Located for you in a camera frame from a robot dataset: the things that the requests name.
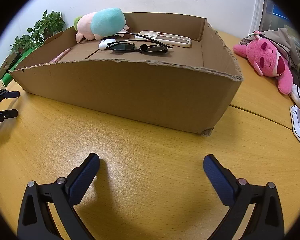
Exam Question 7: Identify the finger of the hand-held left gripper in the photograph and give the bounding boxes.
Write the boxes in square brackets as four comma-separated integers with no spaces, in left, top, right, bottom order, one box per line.
[0,89,20,106]
[0,109,18,130]

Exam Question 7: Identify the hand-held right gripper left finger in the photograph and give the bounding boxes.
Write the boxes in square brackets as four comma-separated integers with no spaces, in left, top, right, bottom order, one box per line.
[17,153,100,240]

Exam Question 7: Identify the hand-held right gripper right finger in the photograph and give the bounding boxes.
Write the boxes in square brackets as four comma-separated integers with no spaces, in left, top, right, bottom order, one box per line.
[203,154,285,240]

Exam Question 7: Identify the brown cardboard box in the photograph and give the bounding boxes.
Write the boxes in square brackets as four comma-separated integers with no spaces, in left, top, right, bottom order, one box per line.
[8,12,244,137]

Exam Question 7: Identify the black sunglasses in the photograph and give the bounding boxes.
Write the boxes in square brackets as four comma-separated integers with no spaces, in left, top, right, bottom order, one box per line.
[105,32,173,54]

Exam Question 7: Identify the green potted plant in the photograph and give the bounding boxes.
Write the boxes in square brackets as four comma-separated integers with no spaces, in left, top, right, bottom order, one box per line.
[27,9,66,43]
[9,35,44,55]

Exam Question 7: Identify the pink pen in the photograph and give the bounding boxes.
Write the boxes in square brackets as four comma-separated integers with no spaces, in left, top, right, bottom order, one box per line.
[49,47,72,63]

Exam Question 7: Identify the white toy on card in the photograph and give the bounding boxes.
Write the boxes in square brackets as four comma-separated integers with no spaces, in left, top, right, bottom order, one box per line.
[290,104,300,146]

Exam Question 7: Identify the white earbud case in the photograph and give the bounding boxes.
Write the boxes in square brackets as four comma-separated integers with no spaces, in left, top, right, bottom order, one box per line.
[98,38,117,50]

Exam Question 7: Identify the teal and pink plush toy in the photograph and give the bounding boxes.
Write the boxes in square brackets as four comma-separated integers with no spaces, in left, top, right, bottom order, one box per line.
[74,7,130,43]

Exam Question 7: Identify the white phone case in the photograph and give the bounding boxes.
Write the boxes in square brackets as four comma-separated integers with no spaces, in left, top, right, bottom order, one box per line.
[134,30,192,48]

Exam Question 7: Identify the beige cloth bag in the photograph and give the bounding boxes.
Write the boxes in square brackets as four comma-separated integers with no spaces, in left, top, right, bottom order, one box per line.
[261,27,300,68]

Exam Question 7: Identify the grey door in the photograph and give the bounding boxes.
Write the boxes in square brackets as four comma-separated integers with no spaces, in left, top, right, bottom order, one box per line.
[261,0,290,34]

